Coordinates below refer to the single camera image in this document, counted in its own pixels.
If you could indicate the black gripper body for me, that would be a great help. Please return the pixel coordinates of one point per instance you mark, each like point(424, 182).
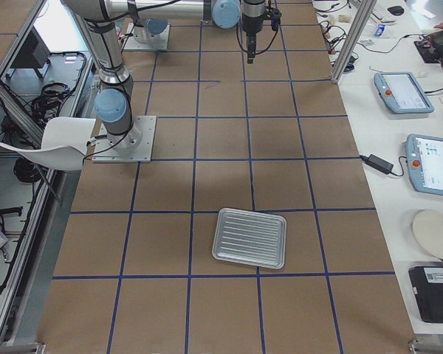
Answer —
point(250, 21)

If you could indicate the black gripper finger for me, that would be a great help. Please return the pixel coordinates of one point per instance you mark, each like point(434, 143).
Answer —
point(251, 48)

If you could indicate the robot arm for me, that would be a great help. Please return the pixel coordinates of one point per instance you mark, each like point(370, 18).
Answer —
point(177, 61)
point(146, 30)

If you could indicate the ribbed silver metal tray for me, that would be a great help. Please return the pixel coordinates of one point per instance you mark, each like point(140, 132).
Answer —
point(250, 238)

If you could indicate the black computer mouse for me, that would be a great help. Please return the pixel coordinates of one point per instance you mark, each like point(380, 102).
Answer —
point(396, 10)

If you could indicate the teach pendant far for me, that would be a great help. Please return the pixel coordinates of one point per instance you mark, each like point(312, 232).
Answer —
point(401, 93)

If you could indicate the teach pendant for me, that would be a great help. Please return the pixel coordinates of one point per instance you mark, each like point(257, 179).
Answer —
point(425, 163)
point(401, 93)

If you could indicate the black power adapter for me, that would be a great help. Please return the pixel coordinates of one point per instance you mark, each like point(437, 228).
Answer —
point(377, 163)

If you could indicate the white chair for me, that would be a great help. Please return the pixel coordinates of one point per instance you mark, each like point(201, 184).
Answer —
point(63, 146)

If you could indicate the teach pendant near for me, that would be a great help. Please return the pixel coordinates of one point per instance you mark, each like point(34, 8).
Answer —
point(425, 163)

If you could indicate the white plate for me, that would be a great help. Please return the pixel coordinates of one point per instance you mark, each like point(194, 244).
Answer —
point(427, 228)

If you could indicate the black laptop box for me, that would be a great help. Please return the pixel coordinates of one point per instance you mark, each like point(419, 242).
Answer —
point(427, 285)

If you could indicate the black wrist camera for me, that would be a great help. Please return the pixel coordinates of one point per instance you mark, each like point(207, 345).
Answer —
point(275, 19)

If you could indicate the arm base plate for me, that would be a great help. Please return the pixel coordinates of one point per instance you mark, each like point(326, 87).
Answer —
point(159, 44)
point(135, 146)

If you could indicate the aluminium frame post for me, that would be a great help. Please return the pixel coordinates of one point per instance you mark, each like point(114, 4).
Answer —
point(357, 26)

